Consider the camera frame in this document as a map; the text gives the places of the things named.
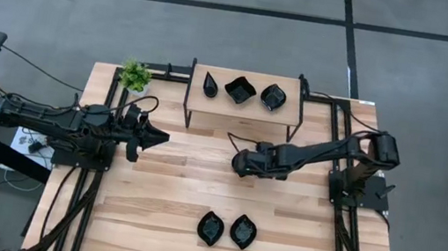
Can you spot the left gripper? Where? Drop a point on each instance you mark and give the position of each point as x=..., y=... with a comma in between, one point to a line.
x=136, y=134

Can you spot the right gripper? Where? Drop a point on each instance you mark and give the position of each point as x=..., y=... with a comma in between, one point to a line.
x=254, y=161

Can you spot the black wavy square mini plate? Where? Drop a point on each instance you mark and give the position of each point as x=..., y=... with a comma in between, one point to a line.
x=240, y=90

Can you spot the black teardrop mini plate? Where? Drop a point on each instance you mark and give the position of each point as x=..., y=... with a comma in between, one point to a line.
x=210, y=89

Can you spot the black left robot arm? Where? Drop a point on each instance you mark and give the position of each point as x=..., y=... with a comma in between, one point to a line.
x=55, y=122

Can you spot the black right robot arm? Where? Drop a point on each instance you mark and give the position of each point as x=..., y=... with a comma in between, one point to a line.
x=322, y=151

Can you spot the wooden shelf black metal legs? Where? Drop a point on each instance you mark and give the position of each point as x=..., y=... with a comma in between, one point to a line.
x=248, y=113

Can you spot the green plant white pot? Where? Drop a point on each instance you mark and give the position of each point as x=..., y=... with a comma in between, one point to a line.
x=135, y=76

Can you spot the black power adapter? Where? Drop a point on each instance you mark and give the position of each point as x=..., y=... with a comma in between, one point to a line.
x=35, y=146

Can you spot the white printed paper sheet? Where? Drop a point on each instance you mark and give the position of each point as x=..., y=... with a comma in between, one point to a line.
x=23, y=144

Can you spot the black aluminium table frame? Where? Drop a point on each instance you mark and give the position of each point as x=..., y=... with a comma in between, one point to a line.
x=112, y=91

